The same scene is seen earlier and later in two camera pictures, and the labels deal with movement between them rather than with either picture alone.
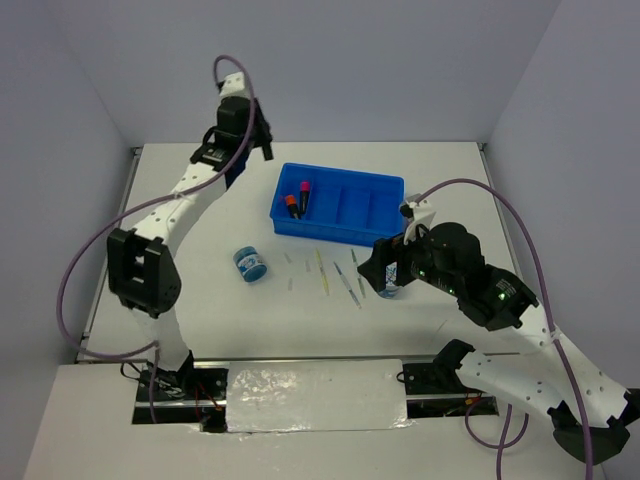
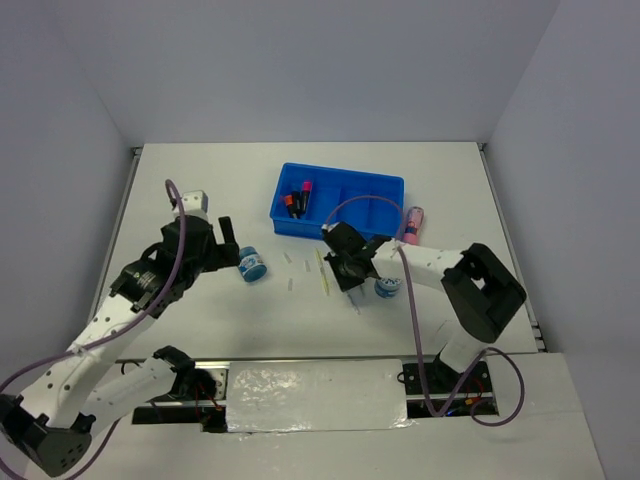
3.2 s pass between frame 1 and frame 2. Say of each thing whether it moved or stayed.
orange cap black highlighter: stayed
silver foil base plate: stayed
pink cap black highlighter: stayed
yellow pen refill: stayed
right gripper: moved
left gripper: moved
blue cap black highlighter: moved
